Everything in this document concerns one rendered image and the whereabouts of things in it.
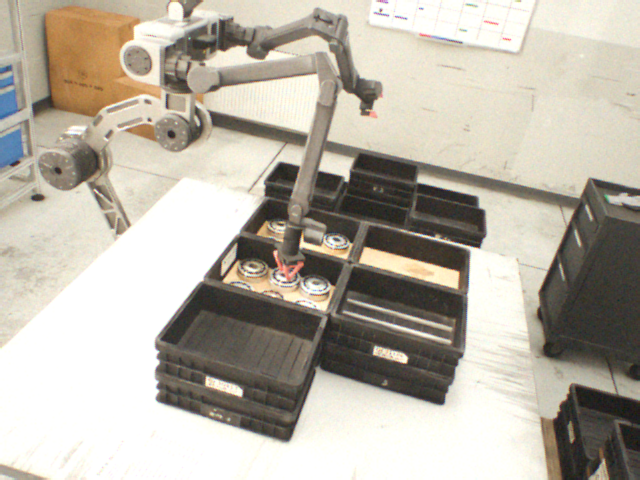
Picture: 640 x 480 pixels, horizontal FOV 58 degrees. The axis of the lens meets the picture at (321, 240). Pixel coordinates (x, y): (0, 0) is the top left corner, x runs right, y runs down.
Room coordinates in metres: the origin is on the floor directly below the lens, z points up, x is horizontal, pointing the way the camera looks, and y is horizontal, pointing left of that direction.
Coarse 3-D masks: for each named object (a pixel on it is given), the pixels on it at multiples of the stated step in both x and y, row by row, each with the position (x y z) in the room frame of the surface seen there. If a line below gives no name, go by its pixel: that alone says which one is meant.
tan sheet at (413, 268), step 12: (372, 252) 1.85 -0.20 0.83; (372, 264) 1.77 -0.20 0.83; (384, 264) 1.79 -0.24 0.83; (396, 264) 1.80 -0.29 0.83; (408, 264) 1.81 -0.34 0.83; (420, 264) 1.83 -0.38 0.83; (420, 276) 1.75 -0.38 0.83; (432, 276) 1.76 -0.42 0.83; (444, 276) 1.78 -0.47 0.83; (456, 276) 1.79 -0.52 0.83; (456, 288) 1.71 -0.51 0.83
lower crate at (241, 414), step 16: (320, 352) 1.28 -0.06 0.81; (160, 384) 1.08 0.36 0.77; (176, 384) 1.07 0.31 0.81; (192, 384) 1.06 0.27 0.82; (160, 400) 1.08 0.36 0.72; (176, 400) 1.08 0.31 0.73; (192, 400) 1.06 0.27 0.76; (208, 400) 1.06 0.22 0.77; (224, 400) 1.04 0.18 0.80; (240, 400) 1.04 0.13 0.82; (304, 400) 1.17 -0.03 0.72; (208, 416) 1.06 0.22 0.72; (224, 416) 1.05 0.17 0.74; (240, 416) 1.04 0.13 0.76; (256, 416) 1.04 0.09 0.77; (272, 416) 1.02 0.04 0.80; (288, 416) 1.02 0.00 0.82; (256, 432) 1.03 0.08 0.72; (272, 432) 1.03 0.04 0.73; (288, 432) 1.03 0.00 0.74
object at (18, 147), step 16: (0, 80) 2.94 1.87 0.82; (0, 96) 2.93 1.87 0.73; (16, 96) 3.05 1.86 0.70; (0, 112) 2.91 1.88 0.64; (16, 112) 3.03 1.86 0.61; (16, 128) 3.00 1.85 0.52; (0, 144) 2.87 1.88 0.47; (16, 144) 3.00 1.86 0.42; (0, 160) 2.85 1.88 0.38; (16, 160) 2.98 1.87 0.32
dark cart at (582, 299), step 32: (608, 192) 2.78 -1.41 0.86; (576, 224) 2.75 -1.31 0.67; (608, 224) 2.41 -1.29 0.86; (576, 256) 2.59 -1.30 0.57; (608, 256) 2.40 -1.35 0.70; (544, 288) 2.83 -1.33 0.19; (576, 288) 2.41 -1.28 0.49; (608, 288) 2.40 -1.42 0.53; (544, 320) 2.57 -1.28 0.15; (576, 320) 2.40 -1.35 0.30; (608, 320) 2.39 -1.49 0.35; (544, 352) 2.45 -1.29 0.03; (608, 352) 2.37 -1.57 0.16
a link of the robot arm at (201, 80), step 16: (256, 64) 1.67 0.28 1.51; (272, 64) 1.66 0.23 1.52; (288, 64) 1.66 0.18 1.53; (304, 64) 1.65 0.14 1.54; (320, 64) 1.64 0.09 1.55; (192, 80) 1.65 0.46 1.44; (208, 80) 1.64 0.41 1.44; (224, 80) 1.66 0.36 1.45; (240, 80) 1.66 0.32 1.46; (256, 80) 1.66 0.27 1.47; (320, 80) 1.63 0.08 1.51; (336, 80) 1.62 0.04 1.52
